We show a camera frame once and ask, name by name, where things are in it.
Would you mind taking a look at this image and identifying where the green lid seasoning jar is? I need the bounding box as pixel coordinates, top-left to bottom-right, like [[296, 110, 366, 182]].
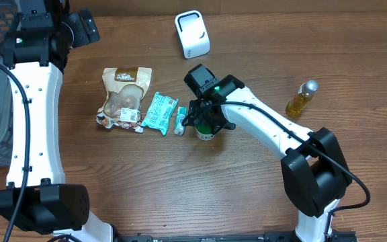
[[195, 124, 214, 140]]

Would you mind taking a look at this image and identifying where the green white tissue pack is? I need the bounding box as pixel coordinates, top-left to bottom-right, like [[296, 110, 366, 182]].
[[174, 106, 187, 135]]

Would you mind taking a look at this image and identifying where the teal snack packet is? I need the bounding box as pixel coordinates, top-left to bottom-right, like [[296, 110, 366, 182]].
[[142, 91, 179, 136]]

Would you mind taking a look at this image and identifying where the brown and white snack bag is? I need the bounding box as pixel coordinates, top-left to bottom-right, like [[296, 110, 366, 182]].
[[96, 67, 153, 133]]

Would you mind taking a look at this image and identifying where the yellow dish soap bottle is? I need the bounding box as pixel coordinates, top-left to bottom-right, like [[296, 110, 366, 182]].
[[286, 80, 318, 118]]

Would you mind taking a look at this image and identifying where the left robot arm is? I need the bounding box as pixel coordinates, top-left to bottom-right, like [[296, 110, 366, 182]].
[[0, 0, 118, 241]]

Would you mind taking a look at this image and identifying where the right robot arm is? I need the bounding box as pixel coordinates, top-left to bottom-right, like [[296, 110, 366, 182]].
[[183, 65, 357, 241]]

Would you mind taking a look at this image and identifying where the white barcode scanner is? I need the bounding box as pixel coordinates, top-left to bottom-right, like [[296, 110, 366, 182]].
[[175, 10, 210, 59]]

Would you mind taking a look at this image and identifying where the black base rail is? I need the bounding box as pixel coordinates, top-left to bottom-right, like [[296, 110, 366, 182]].
[[116, 230, 358, 242]]

